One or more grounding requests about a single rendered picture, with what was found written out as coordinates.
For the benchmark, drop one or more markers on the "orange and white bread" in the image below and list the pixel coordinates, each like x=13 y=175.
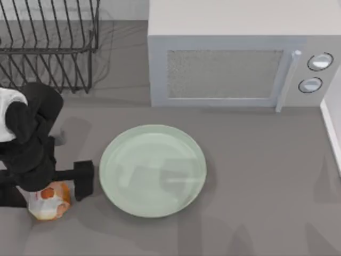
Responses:
x=50 y=204

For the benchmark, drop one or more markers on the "pale green plate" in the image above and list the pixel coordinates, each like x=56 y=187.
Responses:
x=149 y=165

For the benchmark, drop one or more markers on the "microwave door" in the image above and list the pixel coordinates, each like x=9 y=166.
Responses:
x=223 y=74

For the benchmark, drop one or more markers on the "pale microwave oven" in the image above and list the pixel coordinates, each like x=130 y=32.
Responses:
x=239 y=21

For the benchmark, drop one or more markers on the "small microwave knob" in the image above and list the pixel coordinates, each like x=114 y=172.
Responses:
x=310 y=84

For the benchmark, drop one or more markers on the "large microwave knob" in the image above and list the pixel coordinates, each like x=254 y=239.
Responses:
x=320 y=61

